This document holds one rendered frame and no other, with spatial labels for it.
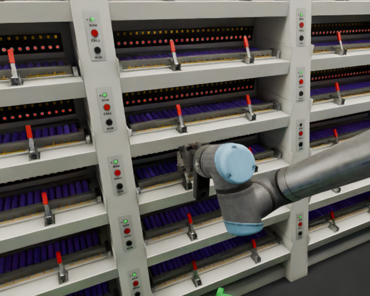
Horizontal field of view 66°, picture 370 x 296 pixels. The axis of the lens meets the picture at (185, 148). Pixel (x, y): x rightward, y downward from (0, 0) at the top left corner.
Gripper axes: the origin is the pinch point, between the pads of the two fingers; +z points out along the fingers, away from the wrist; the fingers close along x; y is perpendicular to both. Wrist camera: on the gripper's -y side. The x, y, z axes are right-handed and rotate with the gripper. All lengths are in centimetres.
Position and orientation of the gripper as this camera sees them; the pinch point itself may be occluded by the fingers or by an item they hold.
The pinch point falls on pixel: (182, 165)
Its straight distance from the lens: 97.9
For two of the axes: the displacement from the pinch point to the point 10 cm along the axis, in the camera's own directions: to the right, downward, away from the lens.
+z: -3.6, 0.2, 9.3
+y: -1.8, -9.8, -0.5
